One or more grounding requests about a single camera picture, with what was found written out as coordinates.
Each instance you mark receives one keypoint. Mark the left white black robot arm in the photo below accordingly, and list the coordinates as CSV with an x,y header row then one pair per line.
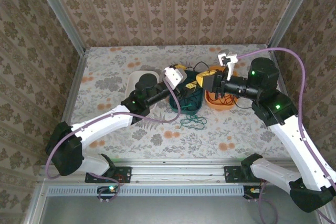
x,y
105,124

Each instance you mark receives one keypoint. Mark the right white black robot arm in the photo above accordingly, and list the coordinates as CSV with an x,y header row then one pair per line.
x,y
294,142

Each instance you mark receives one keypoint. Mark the white plastic tray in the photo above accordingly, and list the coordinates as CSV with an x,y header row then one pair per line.
x,y
132,83

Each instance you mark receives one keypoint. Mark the teal plastic tray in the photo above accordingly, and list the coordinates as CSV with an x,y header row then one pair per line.
x,y
199,107

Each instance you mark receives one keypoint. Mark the orange plastic tray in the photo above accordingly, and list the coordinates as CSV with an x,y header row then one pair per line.
x,y
214,105

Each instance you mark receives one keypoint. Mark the floral tablecloth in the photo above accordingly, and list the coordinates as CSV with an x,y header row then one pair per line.
x,y
210,140

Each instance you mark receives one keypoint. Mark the aluminium table beam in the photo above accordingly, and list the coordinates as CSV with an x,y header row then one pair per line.
x,y
170,171

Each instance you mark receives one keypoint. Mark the small black controller board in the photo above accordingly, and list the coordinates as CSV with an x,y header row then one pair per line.
x,y
252,190
107,189

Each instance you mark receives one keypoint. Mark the grey metal panel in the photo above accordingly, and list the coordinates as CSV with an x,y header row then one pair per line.
x,y
170,211

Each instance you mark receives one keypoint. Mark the aluminium frame post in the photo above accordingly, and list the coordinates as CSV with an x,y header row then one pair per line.
x,y
292,11
61,14

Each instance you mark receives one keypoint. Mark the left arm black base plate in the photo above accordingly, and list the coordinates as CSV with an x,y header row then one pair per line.
x,y
125,174

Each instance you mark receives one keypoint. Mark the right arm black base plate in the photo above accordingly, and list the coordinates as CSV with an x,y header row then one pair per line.
x,y
231,174

